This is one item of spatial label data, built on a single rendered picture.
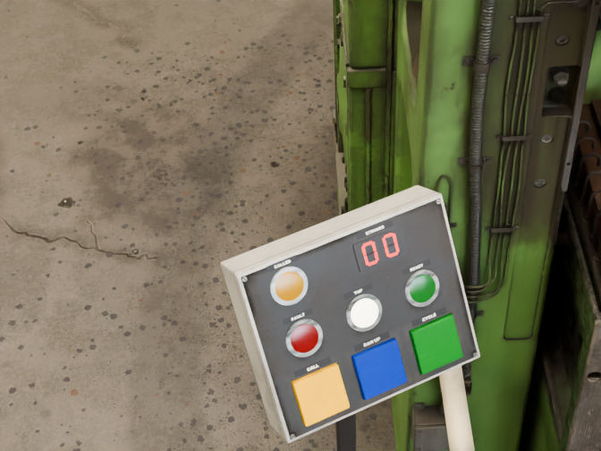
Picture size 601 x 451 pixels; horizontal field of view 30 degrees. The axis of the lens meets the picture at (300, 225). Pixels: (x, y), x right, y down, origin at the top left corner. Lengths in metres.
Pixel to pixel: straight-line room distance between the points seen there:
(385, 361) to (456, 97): 0.43
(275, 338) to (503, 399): 0.89
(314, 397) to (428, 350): 0.20
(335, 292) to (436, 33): 0.41
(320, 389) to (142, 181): 1.92
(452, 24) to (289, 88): 2.12
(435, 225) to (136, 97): 2.24
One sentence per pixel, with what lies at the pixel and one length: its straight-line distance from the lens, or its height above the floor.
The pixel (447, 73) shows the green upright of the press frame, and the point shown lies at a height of 1.30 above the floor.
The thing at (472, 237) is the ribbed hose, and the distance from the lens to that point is 1.99.
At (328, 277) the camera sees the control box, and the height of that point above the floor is 1.15.
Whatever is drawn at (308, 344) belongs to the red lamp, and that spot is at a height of 1.08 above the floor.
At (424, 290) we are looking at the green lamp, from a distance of 1.71.
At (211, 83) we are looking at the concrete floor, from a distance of 3.83.
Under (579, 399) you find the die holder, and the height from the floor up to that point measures 0.70.
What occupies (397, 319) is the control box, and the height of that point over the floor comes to 1.06.
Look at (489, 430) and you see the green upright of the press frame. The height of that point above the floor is 0.30.
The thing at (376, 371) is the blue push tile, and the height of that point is 1.01.
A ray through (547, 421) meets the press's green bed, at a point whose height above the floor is 0.42.
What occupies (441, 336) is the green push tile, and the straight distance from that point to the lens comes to 1.74.
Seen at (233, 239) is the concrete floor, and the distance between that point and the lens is 3.29.
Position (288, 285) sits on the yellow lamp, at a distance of 1.61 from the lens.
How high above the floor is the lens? 2.39
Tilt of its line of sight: 46 degrees down
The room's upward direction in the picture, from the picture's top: 3 degrees counter-clockwise
